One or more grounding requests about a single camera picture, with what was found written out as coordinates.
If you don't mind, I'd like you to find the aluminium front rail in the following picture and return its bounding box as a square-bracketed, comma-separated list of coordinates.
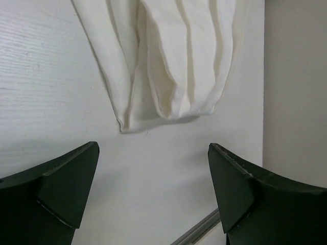
[171, 208, 221, 245]

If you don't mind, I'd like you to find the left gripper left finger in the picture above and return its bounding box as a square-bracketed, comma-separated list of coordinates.
[1, 141, 100, 244]

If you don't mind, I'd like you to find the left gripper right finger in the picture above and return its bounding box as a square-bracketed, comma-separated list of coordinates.
[208, 143, 326, 244]

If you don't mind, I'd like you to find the white pleated skirt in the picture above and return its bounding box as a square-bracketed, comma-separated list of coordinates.
[73, 1, 250, 133]

